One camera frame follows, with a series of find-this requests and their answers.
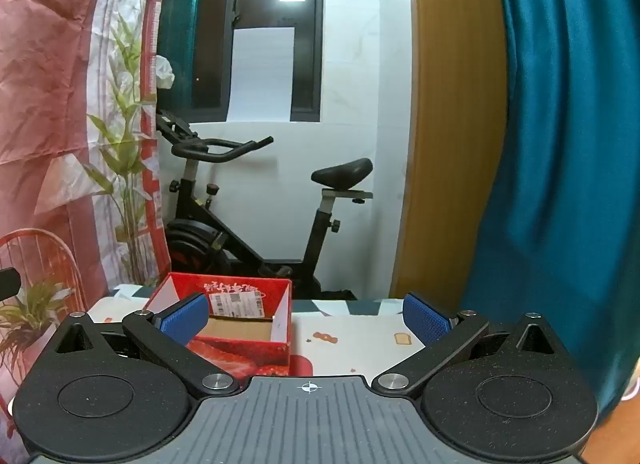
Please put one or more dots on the pink plant-printed backdrop cloth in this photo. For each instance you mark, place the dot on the pink plant-printed backdrop cloth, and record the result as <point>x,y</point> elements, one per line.
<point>50,93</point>

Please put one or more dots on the white paper sheet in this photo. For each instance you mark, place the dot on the white paper sheet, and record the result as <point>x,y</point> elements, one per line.
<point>260,73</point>

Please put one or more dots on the dark window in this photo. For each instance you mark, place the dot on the dark window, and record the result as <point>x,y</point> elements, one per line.
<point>210,43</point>

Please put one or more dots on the white printed table mat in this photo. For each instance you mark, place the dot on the white printed table mat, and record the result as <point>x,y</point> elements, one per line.
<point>350,354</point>

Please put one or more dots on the white crumpled plastic bag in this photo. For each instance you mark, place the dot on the white crumpled plastic bag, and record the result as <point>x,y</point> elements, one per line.
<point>165,71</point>

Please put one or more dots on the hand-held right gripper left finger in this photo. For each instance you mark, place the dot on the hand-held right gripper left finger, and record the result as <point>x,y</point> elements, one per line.
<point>184,318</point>

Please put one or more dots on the person's bare limb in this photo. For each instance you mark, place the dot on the person's bare limb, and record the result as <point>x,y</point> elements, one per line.
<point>620,434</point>

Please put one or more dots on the black exercise bike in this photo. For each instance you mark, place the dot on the black exercise bike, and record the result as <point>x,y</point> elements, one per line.
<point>345,173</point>

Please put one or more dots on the red cardboard box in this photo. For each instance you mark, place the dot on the red cardboard box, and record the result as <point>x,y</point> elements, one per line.
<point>240,355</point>

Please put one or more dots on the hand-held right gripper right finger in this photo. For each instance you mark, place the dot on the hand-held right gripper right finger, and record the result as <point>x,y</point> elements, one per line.
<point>425,319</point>

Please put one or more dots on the teal curtain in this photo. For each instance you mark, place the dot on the teal curtain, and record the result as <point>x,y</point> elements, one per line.
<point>565,168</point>

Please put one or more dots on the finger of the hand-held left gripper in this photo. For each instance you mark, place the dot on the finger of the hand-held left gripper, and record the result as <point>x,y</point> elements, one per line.
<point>7,284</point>

